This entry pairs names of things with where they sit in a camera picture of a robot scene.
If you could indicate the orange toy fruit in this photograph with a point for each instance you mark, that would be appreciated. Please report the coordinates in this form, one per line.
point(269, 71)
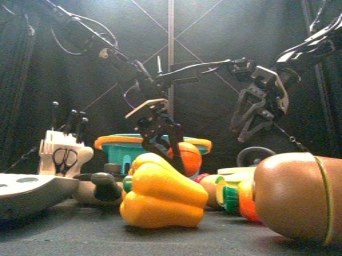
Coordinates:
point(190, 157)

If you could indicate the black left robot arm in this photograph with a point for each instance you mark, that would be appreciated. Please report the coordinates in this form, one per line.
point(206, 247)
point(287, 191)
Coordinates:
point(89, 38)

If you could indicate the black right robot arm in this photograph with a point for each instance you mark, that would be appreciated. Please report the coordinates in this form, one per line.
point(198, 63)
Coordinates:
point(308, 43)

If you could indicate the teal basket with orange rim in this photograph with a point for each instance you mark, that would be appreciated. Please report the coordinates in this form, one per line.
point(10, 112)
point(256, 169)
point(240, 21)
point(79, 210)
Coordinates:
point(121, 150)

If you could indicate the black toy wheel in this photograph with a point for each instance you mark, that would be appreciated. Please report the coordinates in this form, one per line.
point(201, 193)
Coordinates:
point(254, 156)

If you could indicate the yellow toy bell pepper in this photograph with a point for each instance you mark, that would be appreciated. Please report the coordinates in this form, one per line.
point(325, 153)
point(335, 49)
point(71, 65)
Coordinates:
point(162, 193)

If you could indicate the toy carrot with green top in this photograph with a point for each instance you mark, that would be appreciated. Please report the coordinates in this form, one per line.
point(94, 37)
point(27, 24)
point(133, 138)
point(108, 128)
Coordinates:
point(232, 196)

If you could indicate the white toy knife block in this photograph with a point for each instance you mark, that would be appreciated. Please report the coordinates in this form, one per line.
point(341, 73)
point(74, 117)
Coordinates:
point(65, 156)

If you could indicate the brown toy potato half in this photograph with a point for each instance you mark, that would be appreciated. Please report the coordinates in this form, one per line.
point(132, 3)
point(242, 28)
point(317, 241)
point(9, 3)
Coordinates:
point(299, 196)

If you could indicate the metal frame pole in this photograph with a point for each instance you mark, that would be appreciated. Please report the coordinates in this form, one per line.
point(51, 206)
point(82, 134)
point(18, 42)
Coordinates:
point(170, 50)

